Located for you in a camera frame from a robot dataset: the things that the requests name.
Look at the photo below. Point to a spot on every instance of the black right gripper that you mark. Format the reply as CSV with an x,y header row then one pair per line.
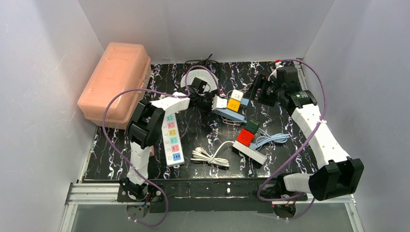
x,y
258,87

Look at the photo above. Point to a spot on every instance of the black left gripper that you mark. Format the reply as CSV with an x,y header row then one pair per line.
x,y
209,101

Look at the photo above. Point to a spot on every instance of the white colourful power strip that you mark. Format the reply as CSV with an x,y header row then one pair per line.
x,y
172,142

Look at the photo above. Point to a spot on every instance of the light blue power strip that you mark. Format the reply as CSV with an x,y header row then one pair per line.
x,y
230,115

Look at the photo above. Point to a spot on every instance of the pink cube adapter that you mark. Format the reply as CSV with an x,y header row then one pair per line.
x,y
152,152

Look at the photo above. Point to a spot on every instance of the green cube adapter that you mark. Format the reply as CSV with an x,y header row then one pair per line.
x,y
252,126

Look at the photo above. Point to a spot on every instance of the white plug with cable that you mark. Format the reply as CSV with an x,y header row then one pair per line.
x,y
199,154

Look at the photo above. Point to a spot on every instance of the white yellow cube adapter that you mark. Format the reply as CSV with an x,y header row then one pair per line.
x,y
234,100

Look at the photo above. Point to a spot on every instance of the white small power strip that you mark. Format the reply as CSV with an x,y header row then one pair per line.
x,y
253,154

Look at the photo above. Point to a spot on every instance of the pink translucent storage box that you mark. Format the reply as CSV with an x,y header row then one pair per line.
x,y
117,84

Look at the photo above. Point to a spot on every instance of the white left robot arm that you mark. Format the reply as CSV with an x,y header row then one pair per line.
x,y
150,119

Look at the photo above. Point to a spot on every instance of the red cube adapter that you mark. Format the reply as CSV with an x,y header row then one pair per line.
x,y
245,137

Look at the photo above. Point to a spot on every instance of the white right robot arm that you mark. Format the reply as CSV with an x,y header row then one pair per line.
x,y
338,174

